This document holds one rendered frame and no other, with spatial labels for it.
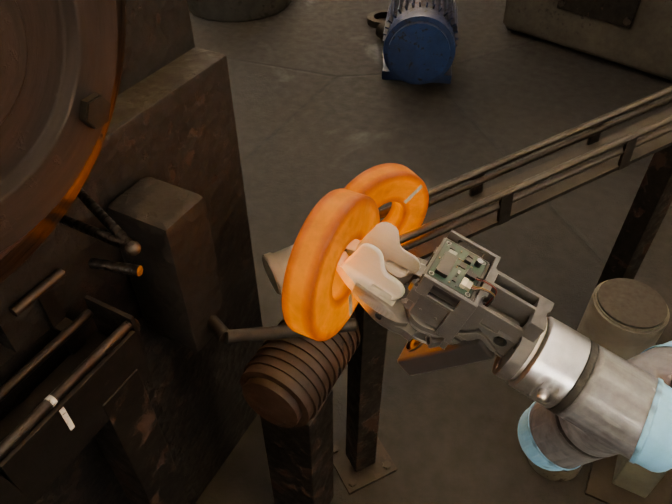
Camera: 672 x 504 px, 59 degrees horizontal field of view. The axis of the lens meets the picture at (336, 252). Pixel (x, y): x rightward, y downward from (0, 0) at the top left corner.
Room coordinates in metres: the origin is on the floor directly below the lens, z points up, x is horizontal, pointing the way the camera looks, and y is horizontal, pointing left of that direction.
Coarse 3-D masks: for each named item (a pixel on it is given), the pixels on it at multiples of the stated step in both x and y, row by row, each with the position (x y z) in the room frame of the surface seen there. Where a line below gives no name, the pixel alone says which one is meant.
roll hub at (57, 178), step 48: (0, 0) 0.34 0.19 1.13; (48, 0) 0.39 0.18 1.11; (96, 0) 0.41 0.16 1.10; (0, 48) 0.33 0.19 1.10; (48, 48) 0.38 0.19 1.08; (96, 48) 0.40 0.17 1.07; (0, 96) 0.32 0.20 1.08; (48, 96) 0.37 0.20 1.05; (0, 144) 0.33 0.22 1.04; (48, 144) 0.35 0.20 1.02; (0, 192) 0.31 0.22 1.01; (48, 192) 0.33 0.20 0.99; (0, 240) 0.29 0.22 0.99
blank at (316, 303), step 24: (336, 192) 0.46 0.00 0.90; (312, 216) 0.42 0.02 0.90; (336, 216) 0.42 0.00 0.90; (360, 216) 0.45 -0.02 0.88; (312, 240) 0.40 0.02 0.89; (336, 240) 0.41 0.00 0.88; (288, 264) 0.39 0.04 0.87; (312, 264) 0.38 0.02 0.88; (336, 264) 0.40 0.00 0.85; (288, 288) 0.37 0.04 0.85; (312, 288) 0.37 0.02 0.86; (336, 288) 0.43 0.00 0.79; (288, 312) 0.37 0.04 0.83; (312, 312) 0.36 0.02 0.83; (336, 312) 0.40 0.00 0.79; (312, 336) 0.36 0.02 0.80
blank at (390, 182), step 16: (368, 176) 0.64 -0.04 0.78; (384, 176) 0.64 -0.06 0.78; (400, 176) 0.65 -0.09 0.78; (416, 176) 0.67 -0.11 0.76; (368, 192) 0.62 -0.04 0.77; (384, 192) 0.64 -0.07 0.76; (400, 192) 0.65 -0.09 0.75; (416, 192) 0.66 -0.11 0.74; (400, 208) 0.66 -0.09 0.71; (416, 208) 0.67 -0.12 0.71; (400, 224) 0.65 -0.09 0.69; (416, 224) 0.67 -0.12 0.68
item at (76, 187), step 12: (120, 0) 0.54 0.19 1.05; (120, 12) 0.53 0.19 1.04; (120, 24) 0.53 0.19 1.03; (120, 36) 0.53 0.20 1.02; (120, 48) 0.52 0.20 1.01; (120, 60) 0.52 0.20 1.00; (120, 72) 0.52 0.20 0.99; (96, 144) 0.47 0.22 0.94; (96, 156) 0.47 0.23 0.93; (84, 168) 0.46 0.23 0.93; (84, 180) 0.45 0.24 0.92; (72, 192) 0.44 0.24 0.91; (60, 204) 0.42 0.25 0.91; (48, 216) 0.41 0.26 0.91; (60, 216) 0.42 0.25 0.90; (36, 228) 0.40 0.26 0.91; (48, 228) 0.41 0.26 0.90; (24, 240) 0.38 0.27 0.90; (36, 240) 0.39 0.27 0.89; (12, 252) 0.37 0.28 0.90; (24, 252) 0.38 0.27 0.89; (0, 264) 0.36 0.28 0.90; (12, 264) 0.37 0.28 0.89; (0, 276) 0.36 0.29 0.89
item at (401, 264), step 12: (384, 228) 0.43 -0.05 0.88; (396, 228) 0.42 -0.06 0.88; (360, 240) 0.44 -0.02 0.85; (372, 240) 0.43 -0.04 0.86; (384, 240) 0.43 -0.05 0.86; (396, 240) 0.42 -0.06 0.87; (348, 252) 0.43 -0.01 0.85; (384, 252) 0.43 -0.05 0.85; (396, 252) 0.42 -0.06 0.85; (408, 252) 0.42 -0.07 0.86; (396, 264) 0.42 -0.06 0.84; (408, 264) 0.42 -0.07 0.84; (396, 276) 0.41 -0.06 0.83; (408, 276) 0.41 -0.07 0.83
